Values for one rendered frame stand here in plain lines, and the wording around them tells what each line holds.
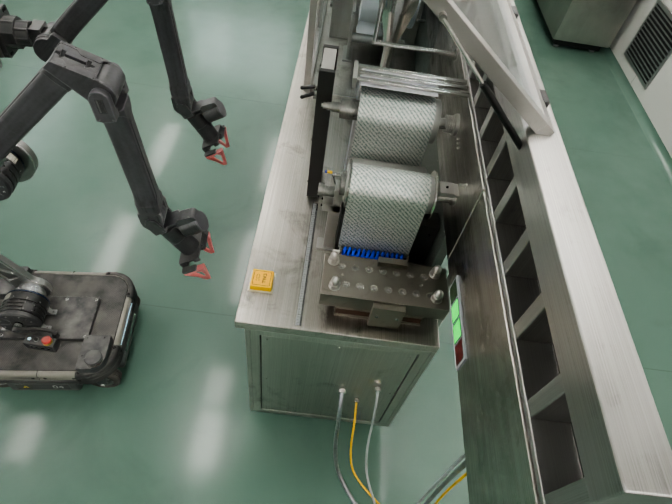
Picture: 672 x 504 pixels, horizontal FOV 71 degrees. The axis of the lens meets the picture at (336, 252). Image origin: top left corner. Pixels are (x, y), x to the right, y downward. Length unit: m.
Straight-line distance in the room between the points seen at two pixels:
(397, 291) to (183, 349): 1.35
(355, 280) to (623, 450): 0.94
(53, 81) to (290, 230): 0.95
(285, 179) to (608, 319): 1.38
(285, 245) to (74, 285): 1.20
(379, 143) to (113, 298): 1.49
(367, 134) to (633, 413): 1.08
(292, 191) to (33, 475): 1.58
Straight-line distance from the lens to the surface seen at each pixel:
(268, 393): 2.04
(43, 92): 1.12
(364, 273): 1.49
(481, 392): 1.11
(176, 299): 2.67
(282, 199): 1.84
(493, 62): 0.99
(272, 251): 1.68
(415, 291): 1.50
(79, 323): 2.40
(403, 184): 1.39
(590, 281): 0.86
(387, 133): 1.53
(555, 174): 1.02
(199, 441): 2.34
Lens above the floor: 2.23
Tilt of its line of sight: 52 degrees down
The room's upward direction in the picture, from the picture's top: 11 degrees clockwise
